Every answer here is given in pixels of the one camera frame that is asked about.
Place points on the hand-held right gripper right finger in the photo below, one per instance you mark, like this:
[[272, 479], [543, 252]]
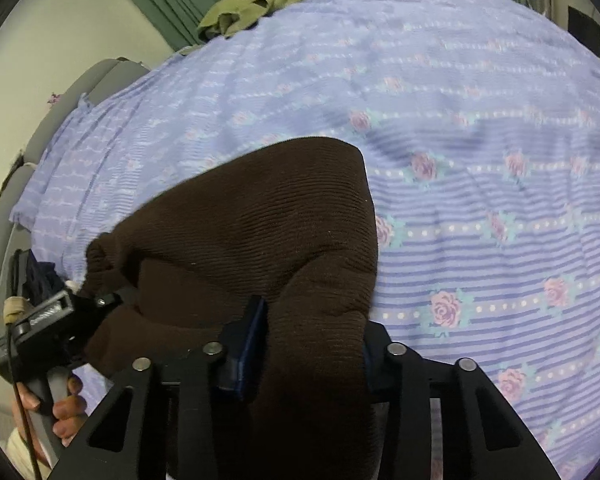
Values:
[[395, 375]]

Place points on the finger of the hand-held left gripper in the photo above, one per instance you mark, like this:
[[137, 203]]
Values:
[[115, 302]]

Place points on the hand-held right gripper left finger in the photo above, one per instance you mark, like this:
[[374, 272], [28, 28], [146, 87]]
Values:
[[252, 345]]

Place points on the brown pants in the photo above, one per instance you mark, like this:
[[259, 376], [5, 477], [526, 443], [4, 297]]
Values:
[[260, 220]]

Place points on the person's left hand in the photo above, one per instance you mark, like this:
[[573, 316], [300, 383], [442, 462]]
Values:
[[70, 410]]

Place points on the folded dark navy clothing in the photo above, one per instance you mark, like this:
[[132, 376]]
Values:
[[40, 275]]

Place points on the small purple ornament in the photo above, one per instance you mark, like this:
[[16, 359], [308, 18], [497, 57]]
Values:
[[54, 98]]

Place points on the grey padded headboard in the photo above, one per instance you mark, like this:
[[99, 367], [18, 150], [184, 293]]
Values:
[[80, 90]]

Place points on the blue floral bed sheet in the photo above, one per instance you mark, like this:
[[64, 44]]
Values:
[[480, 160]]

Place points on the black floor appliance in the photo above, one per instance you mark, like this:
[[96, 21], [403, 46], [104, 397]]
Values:
[[585, 30]]

